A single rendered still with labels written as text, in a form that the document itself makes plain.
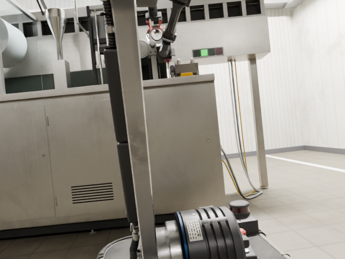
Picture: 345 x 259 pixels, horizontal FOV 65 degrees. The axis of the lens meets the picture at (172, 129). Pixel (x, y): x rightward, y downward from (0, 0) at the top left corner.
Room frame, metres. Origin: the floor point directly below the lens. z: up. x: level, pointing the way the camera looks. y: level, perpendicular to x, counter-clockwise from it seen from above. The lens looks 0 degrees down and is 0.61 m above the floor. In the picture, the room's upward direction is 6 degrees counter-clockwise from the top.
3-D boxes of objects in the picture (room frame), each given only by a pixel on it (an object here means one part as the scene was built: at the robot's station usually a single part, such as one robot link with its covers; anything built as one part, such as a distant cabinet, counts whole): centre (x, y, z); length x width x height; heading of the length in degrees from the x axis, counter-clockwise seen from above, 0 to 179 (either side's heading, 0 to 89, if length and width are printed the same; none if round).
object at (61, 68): (1.98, 0.76, 1.18); 0.14 x 0.14 x 0.57
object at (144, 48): (2.00, 0.16, 1.17); 0.26 x 0.12 x 0.12; 0
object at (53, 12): (1.98, 0.76, 1.50); 0.14 x 0.14 x 0.06
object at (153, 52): (1.84, 0.08, 1.05); 0.06 x 0.05 x 0.31; 0
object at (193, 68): (2.04, -0.14, 1.00); 0.40 x 0.16 x 0.06; 0
